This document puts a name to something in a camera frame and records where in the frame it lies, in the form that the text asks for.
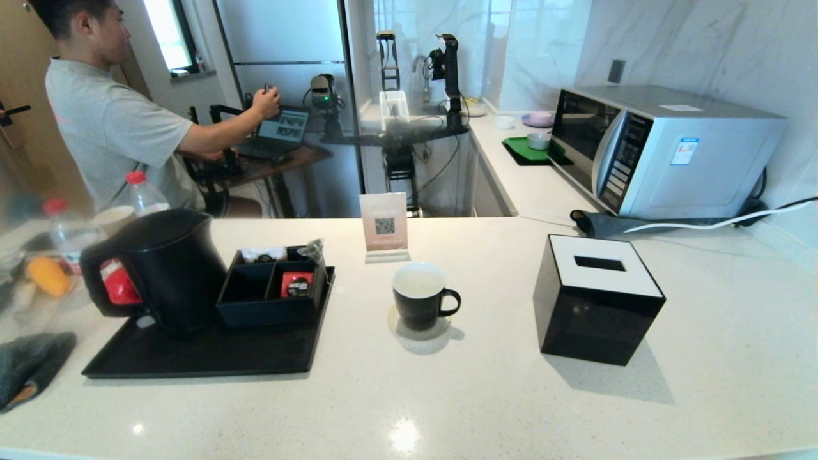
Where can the black tissue box white lid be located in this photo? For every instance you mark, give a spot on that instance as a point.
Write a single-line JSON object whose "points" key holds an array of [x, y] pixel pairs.
{"points": [[594, 319]]}

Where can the grey robot arm green light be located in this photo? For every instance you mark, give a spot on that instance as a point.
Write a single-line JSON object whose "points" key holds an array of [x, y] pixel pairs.
{"points": [[323, 89]]}

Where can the silver microwave oven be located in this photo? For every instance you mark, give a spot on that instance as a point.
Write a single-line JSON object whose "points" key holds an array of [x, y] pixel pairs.
{"points": [[690, 160]]}

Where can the red coffee sachet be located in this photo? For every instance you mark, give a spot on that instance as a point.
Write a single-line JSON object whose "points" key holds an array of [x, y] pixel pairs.
{"points": [[297, 284]]}

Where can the small white cup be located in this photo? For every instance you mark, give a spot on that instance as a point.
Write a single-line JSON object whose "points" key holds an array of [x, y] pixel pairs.
{"points": [[505, 122]]}

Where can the black compartment organizer box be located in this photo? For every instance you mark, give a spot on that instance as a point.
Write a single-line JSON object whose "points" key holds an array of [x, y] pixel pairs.
{"points": [[268, 313]]}

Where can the black ladder-shaped frame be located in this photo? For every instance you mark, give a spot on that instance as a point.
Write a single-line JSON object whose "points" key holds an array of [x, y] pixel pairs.
{"points": [[387, 61]]}

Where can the dark grey towel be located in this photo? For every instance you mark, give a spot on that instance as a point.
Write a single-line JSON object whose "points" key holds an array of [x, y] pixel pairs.
{"points": [[32, 364]]}

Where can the black white robot arm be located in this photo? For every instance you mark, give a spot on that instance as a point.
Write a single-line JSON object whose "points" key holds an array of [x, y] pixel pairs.
{"points": [[451, 70]]}

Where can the black mug white inside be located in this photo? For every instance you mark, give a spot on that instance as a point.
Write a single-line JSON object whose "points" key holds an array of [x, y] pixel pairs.
{"points": [[418, 306]]}

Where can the green tray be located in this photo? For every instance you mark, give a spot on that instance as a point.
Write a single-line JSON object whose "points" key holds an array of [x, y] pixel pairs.
{"points": [[521, 148]]}

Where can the clear water bottle red cap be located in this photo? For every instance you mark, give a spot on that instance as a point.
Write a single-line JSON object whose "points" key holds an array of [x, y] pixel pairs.
{"points": [[67, 233], [146, 198]]}

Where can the small pale bowl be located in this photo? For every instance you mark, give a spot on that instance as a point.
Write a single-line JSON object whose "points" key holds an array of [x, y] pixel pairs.
{"points": [[539, 140]]}

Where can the window with black frame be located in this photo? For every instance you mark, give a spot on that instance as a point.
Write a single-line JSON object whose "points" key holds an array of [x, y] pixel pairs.
{"points": [[167, 32]]}

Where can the white sachet packets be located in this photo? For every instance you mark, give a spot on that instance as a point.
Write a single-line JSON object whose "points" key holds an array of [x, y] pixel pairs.
{"points": [[262, 253]]}

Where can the purple plate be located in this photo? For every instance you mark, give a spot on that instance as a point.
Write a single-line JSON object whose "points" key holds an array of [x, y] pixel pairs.
{"points": [[538, 119]]}

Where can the black serving tray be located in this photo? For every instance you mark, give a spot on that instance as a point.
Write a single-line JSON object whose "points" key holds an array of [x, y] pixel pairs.
{"points": [[211, 351]]}

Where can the chrome sink faucet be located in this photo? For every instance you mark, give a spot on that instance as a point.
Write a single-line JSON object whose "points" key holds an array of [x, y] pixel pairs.
{"points": [[424, 76]]}

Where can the person in grey t-shirt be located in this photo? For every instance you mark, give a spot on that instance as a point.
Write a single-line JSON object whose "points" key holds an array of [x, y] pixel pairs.
{"points": [[108, 128]]}

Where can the orange oval object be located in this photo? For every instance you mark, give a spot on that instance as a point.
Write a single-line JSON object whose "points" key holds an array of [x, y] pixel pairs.
{"points": [[48, 276]]}

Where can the brown wooden desk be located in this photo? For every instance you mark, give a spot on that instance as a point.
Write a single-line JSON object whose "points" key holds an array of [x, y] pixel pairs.
{"points": [[300, 156]]}

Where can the QR code acrylic sign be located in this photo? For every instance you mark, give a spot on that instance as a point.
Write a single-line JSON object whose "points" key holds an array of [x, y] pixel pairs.
{"points": [[383, 220]]}

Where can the black laptop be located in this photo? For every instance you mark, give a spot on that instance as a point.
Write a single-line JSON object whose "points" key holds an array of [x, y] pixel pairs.
{"points": [[281, 124]]}

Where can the grey wall outlet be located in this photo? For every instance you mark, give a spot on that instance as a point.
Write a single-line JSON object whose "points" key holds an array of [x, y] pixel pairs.
{"points": [[617, 71]]}

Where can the white plastic rack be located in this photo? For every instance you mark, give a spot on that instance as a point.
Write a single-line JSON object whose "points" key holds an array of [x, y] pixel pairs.
{"points": [[393, 105]]}

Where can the silver refrigerator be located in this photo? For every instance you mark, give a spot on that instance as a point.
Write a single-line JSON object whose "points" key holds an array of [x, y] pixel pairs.
{"points": [[281, 32]]}

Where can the black electric kettle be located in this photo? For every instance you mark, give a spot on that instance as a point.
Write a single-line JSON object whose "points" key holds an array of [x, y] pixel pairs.
{"points": [[172, 268]]}

